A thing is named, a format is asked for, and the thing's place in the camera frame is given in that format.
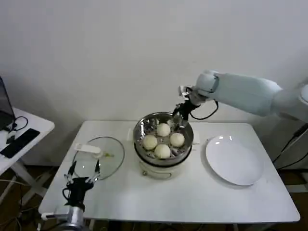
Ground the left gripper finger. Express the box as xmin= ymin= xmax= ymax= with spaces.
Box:
xmin=86 ymin=159 xmax=101 ymax=186
xmin=63 ymin=161 xmax=77 ymax=186

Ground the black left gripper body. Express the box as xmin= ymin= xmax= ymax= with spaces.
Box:
xmin=63 ymin=177 xmax=94 ymax=207

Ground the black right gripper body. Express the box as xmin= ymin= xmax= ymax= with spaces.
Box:
xmin=179 ymin=95 xmax=201 ymax=120

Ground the white steamed bun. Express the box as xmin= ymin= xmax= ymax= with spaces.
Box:
xmin=169 ymin=132 xmax=185 ymax=147
xmin=142 ymin=135 xmax=158 ymax=150
xmin=156 ymin=123 xmax=171 ymax=137
xmin=154 ymin=144 xmax=171 ymax=159

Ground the steel perforated steamer basket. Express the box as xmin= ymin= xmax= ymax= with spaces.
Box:
xmin=132 ymin=112 xmax=194 ymax=160

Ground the white electric cooker pot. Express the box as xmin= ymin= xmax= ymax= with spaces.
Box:
xmin=126 ymin=128 xmax=201 ymax=180

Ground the flat black keyboard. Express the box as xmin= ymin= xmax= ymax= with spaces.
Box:
xmin=0 ymin=128 xmax=40 ymax=159

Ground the white side table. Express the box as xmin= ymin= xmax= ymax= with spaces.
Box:
xmin=0 ymin=107 xmax=55 ymax=207

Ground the white round plate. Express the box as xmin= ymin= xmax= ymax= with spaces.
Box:
xmin=205 ymin=135 xmax=264 ymax=186

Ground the dark laptop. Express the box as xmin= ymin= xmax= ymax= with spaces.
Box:
xmin=0 ymin=76 xmax=16 ymax=131

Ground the grey equipment cabinet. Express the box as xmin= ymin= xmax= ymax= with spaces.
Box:
xmin=271 ymin=115 xmax=308 ymax=170

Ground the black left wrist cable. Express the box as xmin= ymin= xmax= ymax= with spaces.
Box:
xmin=62 ymin=187 xmax=73 ymax=205

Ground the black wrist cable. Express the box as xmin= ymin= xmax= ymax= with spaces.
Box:
xmin=62 ymin=187 xmax=73 ymax=205
xmin=189 ymin=100 xmax=219 ymax=120

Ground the glass lid with white handle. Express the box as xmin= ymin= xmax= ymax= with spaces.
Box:
xmin=72 ymin=136 xmax=125 ymax=180

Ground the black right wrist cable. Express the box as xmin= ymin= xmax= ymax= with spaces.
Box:
xmin=189 ymin=100 xmax=219 ymax=120

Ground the white floor cable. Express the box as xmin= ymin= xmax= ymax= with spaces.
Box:
xmin=0 ymin=179 xmax=29 ymax=187

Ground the looped black cable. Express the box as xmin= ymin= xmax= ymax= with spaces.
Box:
xmin=4 ymin=116 xmax=28 ymax=132

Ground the black cabinet cable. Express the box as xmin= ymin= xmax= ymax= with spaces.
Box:
xmin=271 ymin=125 xmax=308 ymax=169

